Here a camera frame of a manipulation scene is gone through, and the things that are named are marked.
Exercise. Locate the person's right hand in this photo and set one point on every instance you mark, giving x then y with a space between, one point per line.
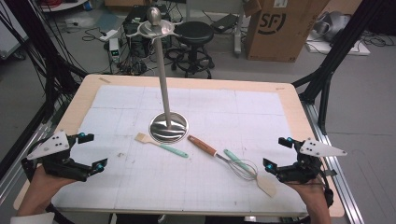
311 191

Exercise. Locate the grey wrapped object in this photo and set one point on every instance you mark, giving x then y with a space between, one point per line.
331 25

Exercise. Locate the person's left hand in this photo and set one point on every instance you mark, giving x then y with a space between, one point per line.
43 186

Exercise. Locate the black computer case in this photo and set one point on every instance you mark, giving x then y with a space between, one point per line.
135 46

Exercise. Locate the white power strip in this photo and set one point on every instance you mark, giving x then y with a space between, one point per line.
108 34

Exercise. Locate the metal utensil stand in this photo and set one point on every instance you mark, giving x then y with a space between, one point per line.
162 77

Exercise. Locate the aluminium frame rail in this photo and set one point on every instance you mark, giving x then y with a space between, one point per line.
342 186
31 140

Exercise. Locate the black flat device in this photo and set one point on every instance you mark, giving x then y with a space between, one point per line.
224 23

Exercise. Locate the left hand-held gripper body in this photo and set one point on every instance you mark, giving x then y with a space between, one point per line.
59 165

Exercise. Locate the large cardboard box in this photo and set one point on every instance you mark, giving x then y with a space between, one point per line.
280 43

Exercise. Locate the black metal frame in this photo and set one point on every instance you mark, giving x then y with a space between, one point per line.
43 43
342 46

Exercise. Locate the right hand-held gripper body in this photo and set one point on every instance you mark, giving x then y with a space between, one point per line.
299 172

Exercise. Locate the white flat board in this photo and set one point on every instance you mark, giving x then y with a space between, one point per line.
317 46

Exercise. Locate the black round stool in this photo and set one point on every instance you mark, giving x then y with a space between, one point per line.
193 32

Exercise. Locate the white box with green display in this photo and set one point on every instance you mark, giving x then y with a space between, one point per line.
114 49

